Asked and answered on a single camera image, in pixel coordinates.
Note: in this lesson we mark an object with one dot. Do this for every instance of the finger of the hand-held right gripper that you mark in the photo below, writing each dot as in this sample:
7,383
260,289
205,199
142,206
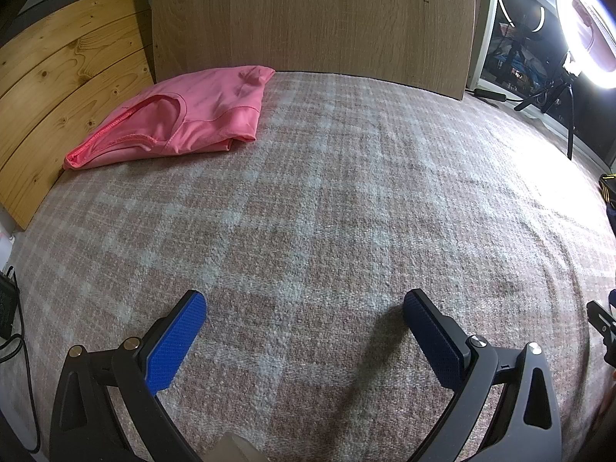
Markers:
602,322

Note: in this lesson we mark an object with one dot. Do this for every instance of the black cloth with yellow trim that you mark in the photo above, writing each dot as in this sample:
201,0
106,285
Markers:
609,187

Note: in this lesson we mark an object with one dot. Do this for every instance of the pine wood board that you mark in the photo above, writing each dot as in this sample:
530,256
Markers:
62,86

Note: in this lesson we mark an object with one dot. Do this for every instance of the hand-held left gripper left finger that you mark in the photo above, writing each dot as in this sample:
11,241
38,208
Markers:
175,341

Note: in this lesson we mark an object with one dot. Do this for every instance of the black tripod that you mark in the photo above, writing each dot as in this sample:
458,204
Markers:
570,120

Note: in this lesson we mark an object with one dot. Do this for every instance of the white window frame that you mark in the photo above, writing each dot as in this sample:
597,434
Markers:
486,33

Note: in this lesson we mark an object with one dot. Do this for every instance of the black power adapter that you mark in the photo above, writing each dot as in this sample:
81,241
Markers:
488,94

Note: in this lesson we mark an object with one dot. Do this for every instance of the plaid blanket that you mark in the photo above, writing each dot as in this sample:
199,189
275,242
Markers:
313,202

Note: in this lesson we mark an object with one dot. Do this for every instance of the black charger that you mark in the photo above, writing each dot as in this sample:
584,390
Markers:
7,305

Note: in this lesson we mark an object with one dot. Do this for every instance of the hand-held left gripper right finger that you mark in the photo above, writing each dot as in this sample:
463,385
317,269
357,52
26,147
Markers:
433,341

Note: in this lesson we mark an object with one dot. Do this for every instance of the pink folded garment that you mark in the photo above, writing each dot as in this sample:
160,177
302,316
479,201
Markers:
207,101

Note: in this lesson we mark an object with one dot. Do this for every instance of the light oak board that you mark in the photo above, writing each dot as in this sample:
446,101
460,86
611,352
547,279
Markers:
313,19

